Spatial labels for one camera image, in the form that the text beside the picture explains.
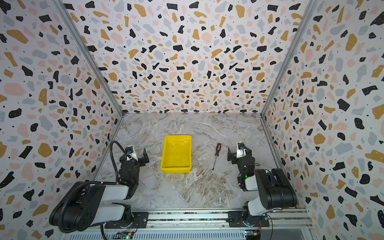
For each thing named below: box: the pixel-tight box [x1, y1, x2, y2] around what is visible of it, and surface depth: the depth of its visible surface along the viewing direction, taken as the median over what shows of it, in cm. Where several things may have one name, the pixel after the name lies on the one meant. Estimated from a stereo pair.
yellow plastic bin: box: [160, 135, 193, 174], surface depth 95 cm
